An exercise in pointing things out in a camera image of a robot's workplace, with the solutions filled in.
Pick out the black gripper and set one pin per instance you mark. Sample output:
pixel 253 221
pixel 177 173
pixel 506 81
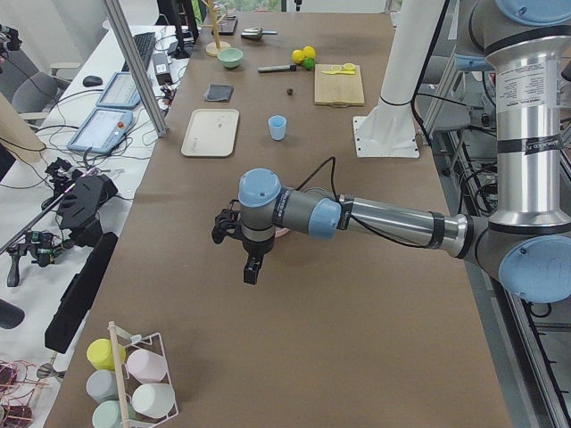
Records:
pixel 257 247

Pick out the light blue plastic cup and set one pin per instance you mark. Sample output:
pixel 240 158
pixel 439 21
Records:
pixel 277 127

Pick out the steel muddler black tip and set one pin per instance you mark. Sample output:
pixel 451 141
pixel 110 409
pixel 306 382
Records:
pixel 277 68

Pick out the pink cup in rack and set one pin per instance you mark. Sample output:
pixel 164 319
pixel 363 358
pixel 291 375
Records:
pixel 147 366

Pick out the white cup in rack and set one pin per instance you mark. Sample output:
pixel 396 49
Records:
pixel 154 400

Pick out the yellow cup in rack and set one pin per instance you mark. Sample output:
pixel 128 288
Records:
pixel 99 354

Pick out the grey cup in rack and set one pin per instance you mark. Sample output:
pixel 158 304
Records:
pixel 101 386

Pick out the green cup in rack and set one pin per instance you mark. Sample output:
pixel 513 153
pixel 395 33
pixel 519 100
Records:
pixel 107 415

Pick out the wooden cup tree stand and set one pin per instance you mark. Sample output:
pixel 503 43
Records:
pixel 216 15

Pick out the pink bowl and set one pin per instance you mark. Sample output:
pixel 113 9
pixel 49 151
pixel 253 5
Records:
pixel 281 232

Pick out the beige rabbit tray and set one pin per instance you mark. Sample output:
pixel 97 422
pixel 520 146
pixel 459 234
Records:
pixel 210 133

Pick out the folded grey cloth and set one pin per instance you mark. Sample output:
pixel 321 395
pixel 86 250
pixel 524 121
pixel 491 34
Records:
pixel 218 93

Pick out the bamboo cutting board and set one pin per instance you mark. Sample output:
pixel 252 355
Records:
pixel 338 90

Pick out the blue teach pendant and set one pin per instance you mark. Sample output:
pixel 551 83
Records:
pixel 102 131
pixel 120 93

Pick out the yellow plastic knife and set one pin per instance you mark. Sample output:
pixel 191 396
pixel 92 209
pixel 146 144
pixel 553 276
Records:
pixel 338 72

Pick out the mint green bowl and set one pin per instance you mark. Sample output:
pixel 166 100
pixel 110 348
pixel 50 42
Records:
pixel 230 58

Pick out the green lime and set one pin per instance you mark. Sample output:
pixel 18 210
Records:
pixel 308 63

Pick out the yellow lemon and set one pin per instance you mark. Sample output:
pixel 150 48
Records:
pixel 309 52
pixel 297 56

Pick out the steel scoop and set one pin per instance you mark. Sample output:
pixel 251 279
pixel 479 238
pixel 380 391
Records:
pixel 257 34

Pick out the black computer mouse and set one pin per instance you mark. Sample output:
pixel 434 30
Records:
pixel 92 81

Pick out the black keyboard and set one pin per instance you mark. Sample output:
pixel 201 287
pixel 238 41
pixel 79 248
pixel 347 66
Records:
pixel 145 46

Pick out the white wire cup rack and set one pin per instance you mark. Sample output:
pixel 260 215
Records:
pixel 123 344

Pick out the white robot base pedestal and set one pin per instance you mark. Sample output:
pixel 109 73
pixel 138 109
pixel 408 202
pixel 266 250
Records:
pixel 388 131

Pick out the aluminium frame post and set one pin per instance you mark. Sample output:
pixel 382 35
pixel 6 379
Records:
pixel 128 47

